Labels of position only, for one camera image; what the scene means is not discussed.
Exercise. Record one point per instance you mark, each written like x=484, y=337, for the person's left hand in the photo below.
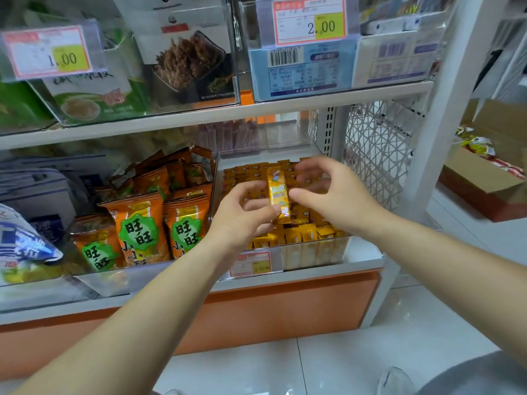
x=236, y=220

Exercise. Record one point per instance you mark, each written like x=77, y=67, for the white metal shelving rack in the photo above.
x=247, y=115

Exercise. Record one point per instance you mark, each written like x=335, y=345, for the white bag with food picture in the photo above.
x=185, y=57

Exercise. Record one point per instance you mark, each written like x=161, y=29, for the brown cardboard box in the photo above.
x=481, y=176

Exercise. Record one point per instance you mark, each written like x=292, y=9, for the person's grey trousers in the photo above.
x=477, y=376

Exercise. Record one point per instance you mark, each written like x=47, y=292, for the pile of yellow candy packs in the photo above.
x=304, y=236

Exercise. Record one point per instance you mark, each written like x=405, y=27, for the person's left thumb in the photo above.
x=266, y=211

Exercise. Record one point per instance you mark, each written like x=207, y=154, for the clear plastic shelf bin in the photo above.
x=232, y=45
x=247, y=28

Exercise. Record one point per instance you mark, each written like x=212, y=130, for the red and white snack packet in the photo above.
x=508, y=166

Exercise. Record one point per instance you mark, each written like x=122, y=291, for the clear plastic shelf tray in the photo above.
x=123, y=279

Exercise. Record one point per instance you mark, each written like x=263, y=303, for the small price tag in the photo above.
x=250, y=264

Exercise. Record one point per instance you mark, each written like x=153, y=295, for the person's white shoe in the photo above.
x=394, y=382

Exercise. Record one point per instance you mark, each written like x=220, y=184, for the person's right hand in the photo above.
x=341, y=197

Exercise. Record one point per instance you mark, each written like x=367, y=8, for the person's right thumb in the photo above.
x=306, y=197

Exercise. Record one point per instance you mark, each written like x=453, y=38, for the person's left forearm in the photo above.
x=123, y=337

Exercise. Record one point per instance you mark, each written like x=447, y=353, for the clear acrylic candy bin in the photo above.
x=267, y=151

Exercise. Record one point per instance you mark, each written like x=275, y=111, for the light blue box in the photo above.
x=302, y=71

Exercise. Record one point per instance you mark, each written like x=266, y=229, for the yellow snack packet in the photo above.
x=477, y=143

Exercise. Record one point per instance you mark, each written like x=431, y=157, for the person's right forearm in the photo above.
x=453, y=275

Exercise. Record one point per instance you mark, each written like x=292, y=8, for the row of orange snack bags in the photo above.
x=140, y=230

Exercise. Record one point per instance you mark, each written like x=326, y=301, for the orange shelf base panel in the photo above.
x=288, y=308

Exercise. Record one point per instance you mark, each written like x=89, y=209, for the green and white snack bag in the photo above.
x=94, y=102

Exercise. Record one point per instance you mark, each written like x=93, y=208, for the blue and white snack bag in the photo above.
x=24, y=242

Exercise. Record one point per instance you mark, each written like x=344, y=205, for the white box with barcode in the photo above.
x=395, y=57

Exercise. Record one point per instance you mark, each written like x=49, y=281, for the yellow candy packet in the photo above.
x=278, y=193

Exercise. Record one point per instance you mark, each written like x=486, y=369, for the large price tag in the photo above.
x=308, y=20
x=49, y=53

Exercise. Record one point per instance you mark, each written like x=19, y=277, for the white background shelving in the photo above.
x=504, y=45

